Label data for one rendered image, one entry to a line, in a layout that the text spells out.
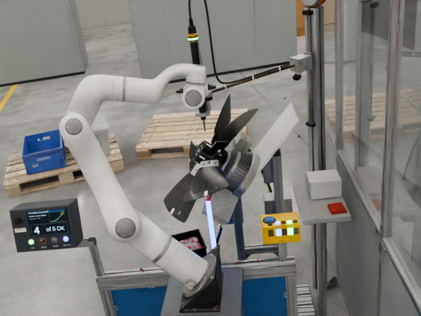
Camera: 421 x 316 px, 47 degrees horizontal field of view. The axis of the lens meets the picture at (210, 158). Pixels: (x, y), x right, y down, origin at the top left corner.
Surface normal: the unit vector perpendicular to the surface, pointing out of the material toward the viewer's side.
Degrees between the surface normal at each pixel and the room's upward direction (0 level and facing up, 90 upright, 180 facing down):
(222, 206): 55
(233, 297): 0
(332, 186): 90
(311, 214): 0
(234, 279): 0
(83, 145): 109
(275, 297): 90
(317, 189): 90
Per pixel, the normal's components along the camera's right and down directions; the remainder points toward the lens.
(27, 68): 0.18, 0.41
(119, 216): 0.02, -0.34
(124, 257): -0.11, -0.90
